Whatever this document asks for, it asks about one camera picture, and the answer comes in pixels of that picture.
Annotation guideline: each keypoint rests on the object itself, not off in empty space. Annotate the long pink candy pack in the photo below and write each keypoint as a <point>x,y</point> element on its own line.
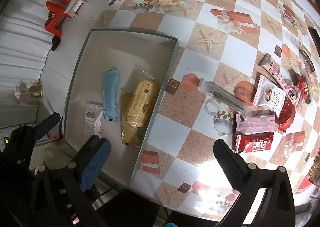
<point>293,93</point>

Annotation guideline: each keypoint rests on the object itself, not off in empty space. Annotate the grey cardboard box tray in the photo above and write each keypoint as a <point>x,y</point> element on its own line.
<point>131,52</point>

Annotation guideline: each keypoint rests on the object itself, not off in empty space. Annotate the red kitkat style bar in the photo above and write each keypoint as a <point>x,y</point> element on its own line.
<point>253,143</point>

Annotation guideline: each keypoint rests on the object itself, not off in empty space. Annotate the light blue snack wrapper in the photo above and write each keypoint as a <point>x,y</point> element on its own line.
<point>110,91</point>

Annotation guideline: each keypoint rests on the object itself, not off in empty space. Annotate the yellow cake clear pack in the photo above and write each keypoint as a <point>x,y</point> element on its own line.
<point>138,111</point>

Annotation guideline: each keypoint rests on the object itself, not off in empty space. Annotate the red orange snack bag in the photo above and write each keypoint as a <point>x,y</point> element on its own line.
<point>303,85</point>

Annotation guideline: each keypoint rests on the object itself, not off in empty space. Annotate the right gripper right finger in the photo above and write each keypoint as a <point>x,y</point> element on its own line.
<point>277,207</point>

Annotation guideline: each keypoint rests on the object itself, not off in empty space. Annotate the red foil snack bag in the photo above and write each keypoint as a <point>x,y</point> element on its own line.
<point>286,116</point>

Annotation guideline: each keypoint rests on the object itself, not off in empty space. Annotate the transparent dark biscuit pack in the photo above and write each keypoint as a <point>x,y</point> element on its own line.
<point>223,96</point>

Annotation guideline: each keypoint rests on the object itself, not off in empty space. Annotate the crispy cranberry snack pack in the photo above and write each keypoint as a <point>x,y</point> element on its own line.
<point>93,119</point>

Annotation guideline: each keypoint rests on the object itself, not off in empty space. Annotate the mauve pink snack wrapper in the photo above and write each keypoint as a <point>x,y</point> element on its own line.
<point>255,124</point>

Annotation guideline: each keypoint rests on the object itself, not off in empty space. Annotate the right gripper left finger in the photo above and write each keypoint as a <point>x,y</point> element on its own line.
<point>82,179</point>

